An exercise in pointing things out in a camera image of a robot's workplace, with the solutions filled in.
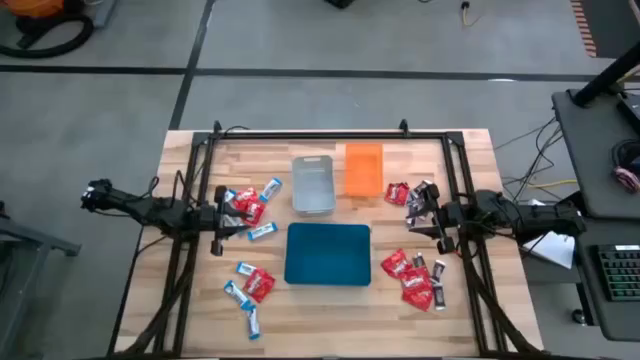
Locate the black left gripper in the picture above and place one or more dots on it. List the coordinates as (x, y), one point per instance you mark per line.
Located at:
(209, 221)

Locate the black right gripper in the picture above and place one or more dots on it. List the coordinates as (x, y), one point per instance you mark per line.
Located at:
(451, 217)

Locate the brown chocolate bar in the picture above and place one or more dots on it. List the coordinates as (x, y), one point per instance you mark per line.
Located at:
(438, 270)
(413, 199)
(439, 297)
(417, 211)
(420, 186)
(419, 260)

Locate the red Skittles bag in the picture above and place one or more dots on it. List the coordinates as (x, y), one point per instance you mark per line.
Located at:
(415, 281)
(397, 193)
(245, 197)
(396, 262)
(257, 210)
(419, 300)
(259, 284)

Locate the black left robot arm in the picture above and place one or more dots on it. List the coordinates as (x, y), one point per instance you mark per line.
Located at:
(150, 210)

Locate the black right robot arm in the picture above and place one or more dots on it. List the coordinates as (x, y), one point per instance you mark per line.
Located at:
(540, 217)

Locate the orange plastic bin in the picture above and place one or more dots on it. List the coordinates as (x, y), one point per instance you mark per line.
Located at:
(364, 170)

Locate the grey plastic bin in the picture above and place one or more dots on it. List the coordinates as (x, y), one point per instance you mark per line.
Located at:
(313, 185)

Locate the blue plastic bin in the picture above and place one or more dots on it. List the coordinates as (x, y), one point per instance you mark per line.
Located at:
(327, 255)

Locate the white paper sheet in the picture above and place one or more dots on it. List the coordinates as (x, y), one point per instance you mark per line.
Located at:
(555, 250)

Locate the black desk top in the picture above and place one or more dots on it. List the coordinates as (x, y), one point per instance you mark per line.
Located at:
(582, 280)
(590, 150)

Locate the black caster wheel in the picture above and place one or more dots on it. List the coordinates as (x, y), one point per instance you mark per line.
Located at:
(578, 316)

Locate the grey metal stand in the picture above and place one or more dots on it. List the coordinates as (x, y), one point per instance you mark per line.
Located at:
(40, 240)

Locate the black computer keyboard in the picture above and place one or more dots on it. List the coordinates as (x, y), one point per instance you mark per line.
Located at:
(620, 272)

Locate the black monitor pole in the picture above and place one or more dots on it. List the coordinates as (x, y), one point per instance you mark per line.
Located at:
(605, 77)

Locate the black flat device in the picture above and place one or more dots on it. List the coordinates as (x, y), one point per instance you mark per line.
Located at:
(631, 112)

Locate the grey desk foot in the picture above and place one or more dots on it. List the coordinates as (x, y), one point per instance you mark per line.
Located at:
(105, 12)

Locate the black mat orange striped edge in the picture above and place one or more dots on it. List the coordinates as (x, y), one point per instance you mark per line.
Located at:
(615, 25)

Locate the orange vacuum cleaner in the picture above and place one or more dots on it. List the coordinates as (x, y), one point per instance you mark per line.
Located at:
(35, 6)

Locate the black aluminium table frame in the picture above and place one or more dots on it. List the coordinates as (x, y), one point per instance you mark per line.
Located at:
(325, 135)

